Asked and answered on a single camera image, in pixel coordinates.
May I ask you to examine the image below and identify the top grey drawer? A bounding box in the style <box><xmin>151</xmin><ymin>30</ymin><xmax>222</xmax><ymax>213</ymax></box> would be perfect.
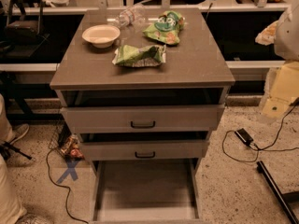
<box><xmin>61</xmin><ymin>105</ymin><xmax>224</xmax><ymax>133</ymax></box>

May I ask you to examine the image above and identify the bottom grey open drawer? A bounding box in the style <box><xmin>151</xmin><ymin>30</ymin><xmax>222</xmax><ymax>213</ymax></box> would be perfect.
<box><xmin>90</xmin><ymin>160</ymin><xmax>203</xmax><ymax>224</ymax></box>

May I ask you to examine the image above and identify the grey drawer cabinet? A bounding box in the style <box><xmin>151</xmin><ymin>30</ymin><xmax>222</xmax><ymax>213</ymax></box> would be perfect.
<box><xmin>49</xmin><ymin>7</ymin><xmax>236</xmax><ymax>224</ymax></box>

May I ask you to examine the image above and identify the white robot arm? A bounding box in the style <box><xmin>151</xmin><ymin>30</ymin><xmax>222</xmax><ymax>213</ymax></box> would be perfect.
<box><xmin>274</xmin><ymin>0</ymin><xmax>299</xmax><ymax>61</ymax></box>

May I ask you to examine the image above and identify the black metal stand leg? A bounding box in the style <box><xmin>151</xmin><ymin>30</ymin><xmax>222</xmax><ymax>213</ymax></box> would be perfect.
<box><xmin>257</xmin><ymin>161</ymin><xmax>299</xmax><ymax>224</ymax></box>

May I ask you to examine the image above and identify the black chair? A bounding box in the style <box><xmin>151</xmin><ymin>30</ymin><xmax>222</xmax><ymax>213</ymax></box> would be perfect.
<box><xmin>0</xmin><ymin>0</ymin><xmax>48</xmax><ymax>59</ymax></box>

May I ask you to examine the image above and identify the white paper bowl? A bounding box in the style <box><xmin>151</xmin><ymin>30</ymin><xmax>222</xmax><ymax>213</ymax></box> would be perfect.
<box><xmin>82</xmin><ymin>24</ymin><xmax>121</xmax><ymax>49</ymax></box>

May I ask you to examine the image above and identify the middle grey drawer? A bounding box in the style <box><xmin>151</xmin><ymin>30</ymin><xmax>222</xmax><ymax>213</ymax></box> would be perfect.
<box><xmin>79</xmin><ymin>140</ymin><xmax>209</xmax><ymax>161</ymax></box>

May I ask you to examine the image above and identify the black power adapter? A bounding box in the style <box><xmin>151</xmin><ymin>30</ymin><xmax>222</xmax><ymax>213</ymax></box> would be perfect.
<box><xmin>235</xmin><ymin>129</ymin><xmax>253</xmax><ymax>146</ymax></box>

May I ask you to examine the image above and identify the beige trouser leg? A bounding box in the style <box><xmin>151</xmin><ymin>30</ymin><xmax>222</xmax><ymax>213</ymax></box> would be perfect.
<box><xmin>0</xmin><ymin>95</ymin><xmax>26</xmax><ymax>224</ymax></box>

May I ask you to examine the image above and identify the green jalapeno chip bag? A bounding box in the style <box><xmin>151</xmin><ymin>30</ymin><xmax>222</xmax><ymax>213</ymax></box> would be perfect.
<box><xmin>112</xmin><ymin>45</ymin><xmax>166</xmax><ymax>68</ymax></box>

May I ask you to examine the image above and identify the black floor cable left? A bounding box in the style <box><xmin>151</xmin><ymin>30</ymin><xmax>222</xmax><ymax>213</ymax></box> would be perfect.
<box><xmin>45</xmin><ymin>147</ymin><xmax>90</xmax><ymax>224</ymax></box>

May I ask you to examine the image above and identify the blue tape cross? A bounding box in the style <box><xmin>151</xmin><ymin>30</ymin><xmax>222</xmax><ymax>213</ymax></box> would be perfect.
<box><xmin>57</xmin><ymin>160</ymin><xmax>79</xmax><ymax>184</ymax></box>

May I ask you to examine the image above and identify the colourful snack bag on floor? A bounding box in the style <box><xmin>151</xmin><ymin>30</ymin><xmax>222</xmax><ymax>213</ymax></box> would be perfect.
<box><xmin>60</xmin><ymin>134</ymin><xmax>84</xmax><ymax>159</ymax></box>

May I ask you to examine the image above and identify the green cartoon snack bag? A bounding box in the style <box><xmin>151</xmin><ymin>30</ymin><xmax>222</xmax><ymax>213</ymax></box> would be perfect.
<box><xmin>143</xmin><ymin>10</ymin><xmax>184</xmax><ymax>46</ymax></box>

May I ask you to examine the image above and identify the grey sneaker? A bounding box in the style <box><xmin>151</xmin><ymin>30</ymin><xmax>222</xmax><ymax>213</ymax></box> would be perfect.
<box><xmin>8</xmin><ymin>123</ymin><xmax>30</xmax><ymax>145</ymax></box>

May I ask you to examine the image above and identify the black tripod leg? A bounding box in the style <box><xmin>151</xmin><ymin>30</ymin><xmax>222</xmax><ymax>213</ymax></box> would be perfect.
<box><xmin>0</xmin><ymin>142</ymin><xmax>31</xmax><ymax>160</ymax></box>

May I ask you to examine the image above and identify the black adapter cable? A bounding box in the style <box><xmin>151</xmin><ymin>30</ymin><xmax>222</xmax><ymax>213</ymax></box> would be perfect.
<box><xmin>221</xmin><ymin>101</ymin><xmax>299</xmax><ymax>164</ymax></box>

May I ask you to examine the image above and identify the clear plastic water bottle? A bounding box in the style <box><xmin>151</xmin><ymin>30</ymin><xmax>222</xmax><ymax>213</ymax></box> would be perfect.
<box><xmin>109</xmin><ymin>3</ymin><xmax>146</xmax><ymax>29</ymax></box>

